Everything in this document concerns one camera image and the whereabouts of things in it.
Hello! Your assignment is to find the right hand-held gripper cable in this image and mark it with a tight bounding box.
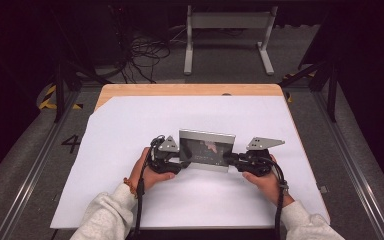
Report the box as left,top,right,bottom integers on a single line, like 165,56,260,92
261,154,289,240

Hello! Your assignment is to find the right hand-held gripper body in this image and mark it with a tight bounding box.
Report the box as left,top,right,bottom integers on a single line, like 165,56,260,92
238,136,286,178

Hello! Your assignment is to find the tangle of black floor cables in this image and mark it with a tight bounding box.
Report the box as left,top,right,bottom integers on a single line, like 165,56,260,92
119,33,173,84

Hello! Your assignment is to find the white paper sheet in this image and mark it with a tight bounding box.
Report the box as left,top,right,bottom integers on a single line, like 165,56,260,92
49,95,331,230

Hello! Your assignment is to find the orange bead bracelet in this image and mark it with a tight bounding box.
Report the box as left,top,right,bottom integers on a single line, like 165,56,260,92
123,177,138,198

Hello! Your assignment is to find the aluminium floor rail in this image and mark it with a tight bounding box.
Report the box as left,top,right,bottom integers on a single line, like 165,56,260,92
313,89,384,240
0,89,81,240

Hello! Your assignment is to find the black metal stand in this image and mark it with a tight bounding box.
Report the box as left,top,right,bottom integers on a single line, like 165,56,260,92
51,59,113,124
278,59,339,123

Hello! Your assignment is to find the person's left hand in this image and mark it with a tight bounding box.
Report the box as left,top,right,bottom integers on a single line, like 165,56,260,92
128,147,177,192

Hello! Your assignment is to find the white metal stand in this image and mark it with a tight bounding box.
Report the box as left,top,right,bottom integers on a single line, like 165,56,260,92
183,4,279,76

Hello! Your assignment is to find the person's right hand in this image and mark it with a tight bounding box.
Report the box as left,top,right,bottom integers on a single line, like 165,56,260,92
241,154,296,208

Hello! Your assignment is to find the left hand-held gripper cable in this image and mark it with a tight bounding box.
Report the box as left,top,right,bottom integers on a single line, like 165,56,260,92
132,134,166,239

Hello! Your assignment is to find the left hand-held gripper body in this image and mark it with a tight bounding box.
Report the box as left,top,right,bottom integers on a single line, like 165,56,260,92
148,135,183,175

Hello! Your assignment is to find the hand-held gripper cable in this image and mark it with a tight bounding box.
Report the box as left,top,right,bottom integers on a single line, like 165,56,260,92
132,134,166,239
261,154,289,240

